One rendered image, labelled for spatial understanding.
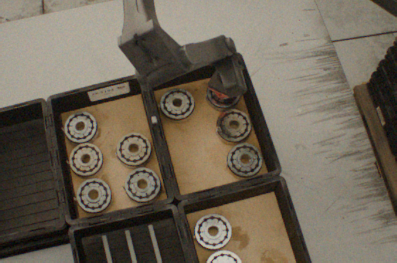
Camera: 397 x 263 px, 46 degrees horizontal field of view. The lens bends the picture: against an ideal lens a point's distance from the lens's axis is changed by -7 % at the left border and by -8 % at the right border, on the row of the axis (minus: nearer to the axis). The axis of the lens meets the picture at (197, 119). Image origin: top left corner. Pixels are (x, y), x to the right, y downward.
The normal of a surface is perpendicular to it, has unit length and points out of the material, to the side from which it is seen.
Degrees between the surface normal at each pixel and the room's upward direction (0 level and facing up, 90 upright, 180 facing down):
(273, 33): 0
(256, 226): 0
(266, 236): 0
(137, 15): 29
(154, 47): 66
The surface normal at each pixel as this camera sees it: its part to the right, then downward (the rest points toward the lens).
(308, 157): 0.01, -0.41
